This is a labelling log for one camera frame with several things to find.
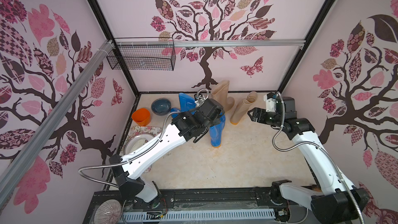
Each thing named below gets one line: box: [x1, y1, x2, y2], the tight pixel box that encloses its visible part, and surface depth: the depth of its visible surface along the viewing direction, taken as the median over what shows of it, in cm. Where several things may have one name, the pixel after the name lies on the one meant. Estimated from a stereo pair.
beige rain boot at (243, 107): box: [230, 91, 258, 125], surface depth 87 cm
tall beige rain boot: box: [210, 79, 235, 112], surface depth 92 cm
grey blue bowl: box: [150, 97, 172, 116], surface depth 109 cm
